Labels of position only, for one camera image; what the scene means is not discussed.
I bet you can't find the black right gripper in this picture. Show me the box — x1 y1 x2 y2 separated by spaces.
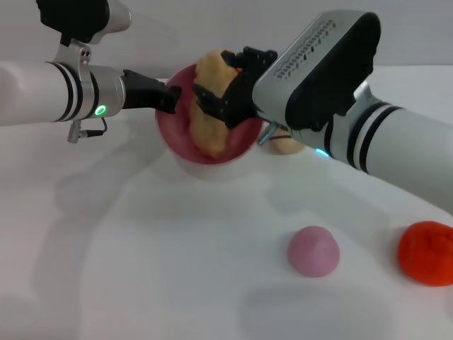
192 45 280 130

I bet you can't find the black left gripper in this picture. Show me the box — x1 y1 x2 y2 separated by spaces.
120 69 183 115

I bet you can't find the pink plastic bowl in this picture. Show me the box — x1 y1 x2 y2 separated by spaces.
154 62 265 165

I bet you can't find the long striped bread roll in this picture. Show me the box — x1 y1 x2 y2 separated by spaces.
190 49 246 161

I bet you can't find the beige round bun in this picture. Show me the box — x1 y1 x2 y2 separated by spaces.
268 135 307 156

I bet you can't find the pink round bun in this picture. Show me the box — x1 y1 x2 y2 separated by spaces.
287 226 341 278

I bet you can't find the orange-red round bun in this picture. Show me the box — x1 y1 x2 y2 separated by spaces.
397 220 453 287

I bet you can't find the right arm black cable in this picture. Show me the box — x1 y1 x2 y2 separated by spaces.
258 121 295 147

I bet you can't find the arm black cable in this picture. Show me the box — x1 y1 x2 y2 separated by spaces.
258 121 295 147
67 116 109 145

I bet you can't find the right wrist camera housing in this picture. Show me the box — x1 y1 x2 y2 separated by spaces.
251 11 382 140

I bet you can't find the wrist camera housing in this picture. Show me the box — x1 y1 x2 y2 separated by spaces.
251 11 382 140
35 0 132 47

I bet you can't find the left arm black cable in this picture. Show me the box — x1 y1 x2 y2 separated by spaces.
67 116 109 145

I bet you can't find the left wrist camera housing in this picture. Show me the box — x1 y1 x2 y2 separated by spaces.
35 0 132 47

